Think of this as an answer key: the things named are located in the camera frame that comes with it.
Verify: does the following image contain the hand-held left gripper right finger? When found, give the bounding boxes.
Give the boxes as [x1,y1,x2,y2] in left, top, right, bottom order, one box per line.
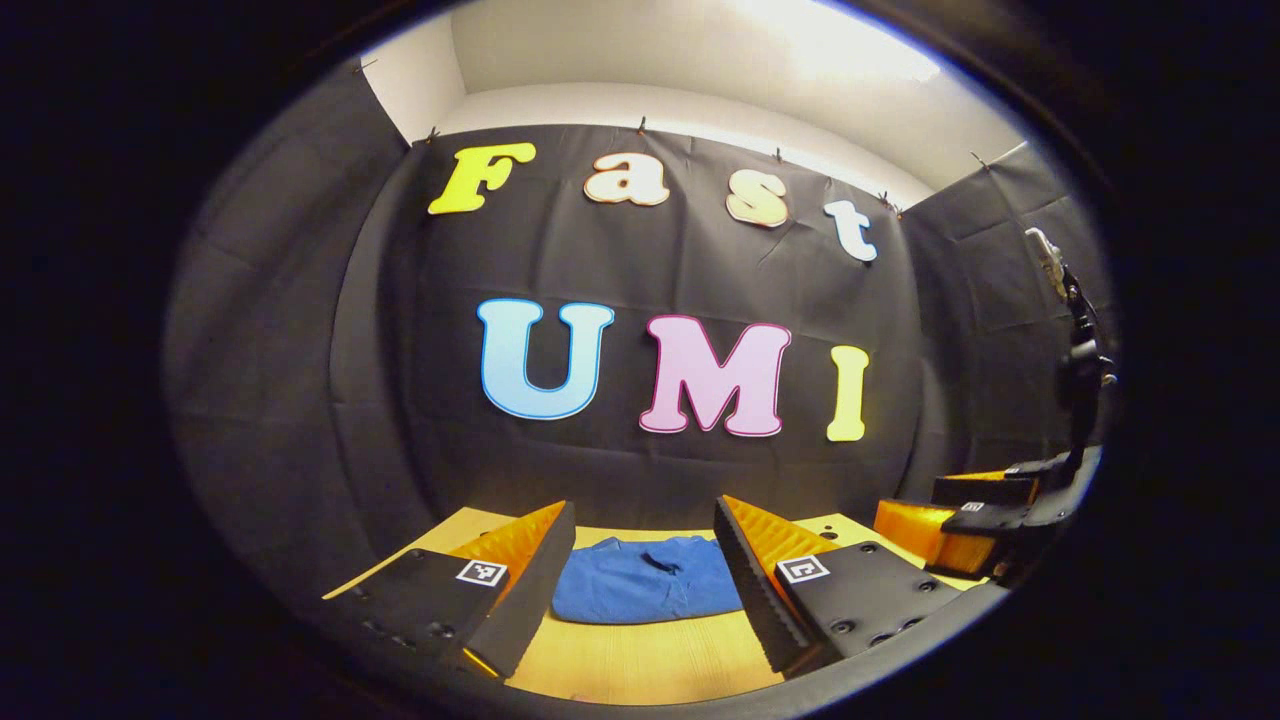
[713,494,966,679]

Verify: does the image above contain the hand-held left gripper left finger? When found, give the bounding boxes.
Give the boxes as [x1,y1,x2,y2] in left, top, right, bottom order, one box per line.
[322,500,578,681]

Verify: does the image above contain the blue button shirt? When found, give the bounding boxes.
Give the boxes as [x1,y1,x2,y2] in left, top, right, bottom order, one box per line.
[550,535,746,626]

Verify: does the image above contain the black backdrop cloth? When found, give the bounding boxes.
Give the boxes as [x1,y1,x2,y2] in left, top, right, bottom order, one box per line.
[165,60,1116,601]

